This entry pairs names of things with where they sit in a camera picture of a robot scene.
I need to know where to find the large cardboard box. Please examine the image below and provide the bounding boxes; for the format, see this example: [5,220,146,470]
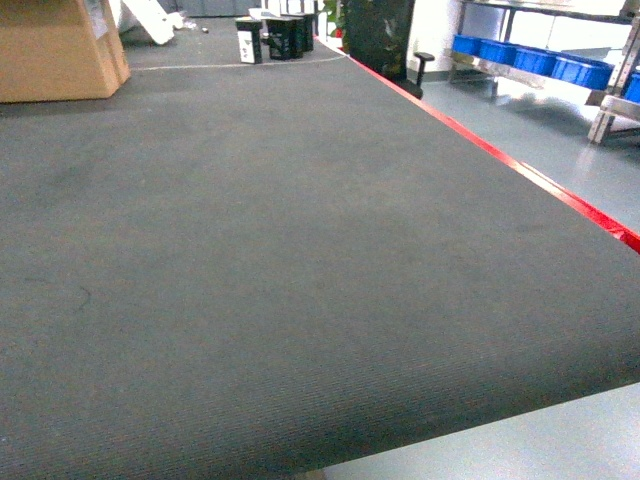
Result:
[1,1,130,103]

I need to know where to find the white black small box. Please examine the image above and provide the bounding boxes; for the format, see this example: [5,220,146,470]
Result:
[235,17,263,65]

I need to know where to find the dark green table mat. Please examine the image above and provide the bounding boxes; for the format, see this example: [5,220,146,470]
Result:
[1,56,639,479]

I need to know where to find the stainless steel flow rack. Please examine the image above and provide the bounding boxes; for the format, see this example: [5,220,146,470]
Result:
[447,1,639,144]

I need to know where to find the black chair armrest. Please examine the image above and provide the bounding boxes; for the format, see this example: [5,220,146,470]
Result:
[414,52,435,99]

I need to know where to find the black box on floor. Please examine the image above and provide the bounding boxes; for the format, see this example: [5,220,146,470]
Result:
[266,17,304,61]

